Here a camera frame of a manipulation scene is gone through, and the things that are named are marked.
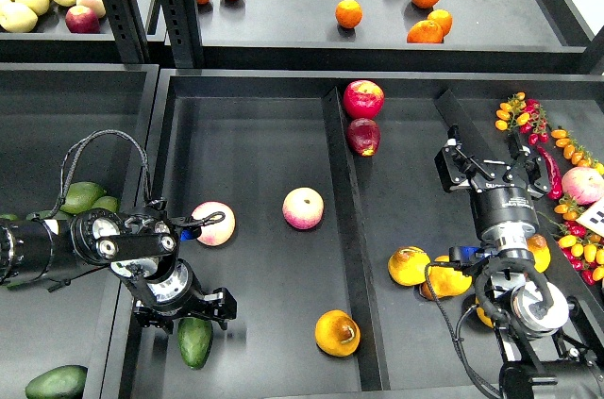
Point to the green avocado bottom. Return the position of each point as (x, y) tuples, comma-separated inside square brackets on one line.
[(67, 381)]

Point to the pink apple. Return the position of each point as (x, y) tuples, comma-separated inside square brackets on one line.
[(303, 208), (218, 233)]

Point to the cherry tomato bunch upper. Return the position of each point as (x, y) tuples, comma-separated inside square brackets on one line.
[(526, 115)]

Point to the dark red apple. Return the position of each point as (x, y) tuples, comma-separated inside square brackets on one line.
[(363, 136)]

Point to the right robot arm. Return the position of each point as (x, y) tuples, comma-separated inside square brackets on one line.
[(548, 342)]

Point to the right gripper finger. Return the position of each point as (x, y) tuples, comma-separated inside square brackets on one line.
[(515, 146), (454, 137)]

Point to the orange centre shelf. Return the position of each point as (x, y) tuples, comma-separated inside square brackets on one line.
[(348, 14)]

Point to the pink apple left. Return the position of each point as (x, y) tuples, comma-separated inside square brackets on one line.
[(218, 233)]

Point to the cherry tomato bunch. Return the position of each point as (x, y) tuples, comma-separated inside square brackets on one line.
[(526, 115), (582, 247)]

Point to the dark green avocado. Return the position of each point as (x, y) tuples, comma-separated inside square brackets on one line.
[(48, 214)]

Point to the pink apple centre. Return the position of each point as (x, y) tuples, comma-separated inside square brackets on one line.
[(303, 208)]

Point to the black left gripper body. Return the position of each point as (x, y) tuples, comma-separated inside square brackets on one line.
[(178, 296)]

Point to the black tray divider centre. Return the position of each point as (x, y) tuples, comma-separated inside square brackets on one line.
[(357, 267)]

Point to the black tray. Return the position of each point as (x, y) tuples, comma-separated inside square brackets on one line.
[(45, 109), (248, 140)]

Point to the orange right small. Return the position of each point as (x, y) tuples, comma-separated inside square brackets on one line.
[(443, 19)]

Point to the yellow orange pear lying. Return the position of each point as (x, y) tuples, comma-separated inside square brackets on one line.
[(445, 281)]

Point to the black centre tray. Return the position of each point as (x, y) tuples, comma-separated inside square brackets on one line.
[(248, 140)]

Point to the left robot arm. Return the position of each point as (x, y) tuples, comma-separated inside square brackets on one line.
[(140, 247)]

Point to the cherry tomato bunch lower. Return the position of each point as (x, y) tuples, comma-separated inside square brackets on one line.
[(582, 247)]

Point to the bright red apple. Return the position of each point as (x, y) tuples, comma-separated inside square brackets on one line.
[(363, 99)]

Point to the black left tray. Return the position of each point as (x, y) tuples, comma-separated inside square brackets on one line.
[(45, 109)]

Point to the white marker tag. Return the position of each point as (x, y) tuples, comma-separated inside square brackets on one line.
[(593, 217)]

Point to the yellow pear by divider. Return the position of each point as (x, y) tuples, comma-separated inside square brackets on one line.
[(538, 246)]

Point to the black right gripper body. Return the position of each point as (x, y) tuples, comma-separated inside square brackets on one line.
[(501, 194)]

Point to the orange front right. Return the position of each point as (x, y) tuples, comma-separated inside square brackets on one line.
[(425, 31)]

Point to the orange cherry tomato vine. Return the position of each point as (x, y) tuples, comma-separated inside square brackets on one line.
[(574, 152)]

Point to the black perforated post right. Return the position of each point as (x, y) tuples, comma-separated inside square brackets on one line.
[(181, 18)]

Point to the black upper right shelf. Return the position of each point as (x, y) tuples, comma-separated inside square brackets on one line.
[(499, 36)]

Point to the pink apple right tray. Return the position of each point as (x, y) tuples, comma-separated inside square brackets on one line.
[(583, 184)]

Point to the red chili pepper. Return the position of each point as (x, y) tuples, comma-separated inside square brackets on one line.
[(554, 174)]

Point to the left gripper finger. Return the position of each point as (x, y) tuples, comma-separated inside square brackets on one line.
[(222, 322), (166, 326)]

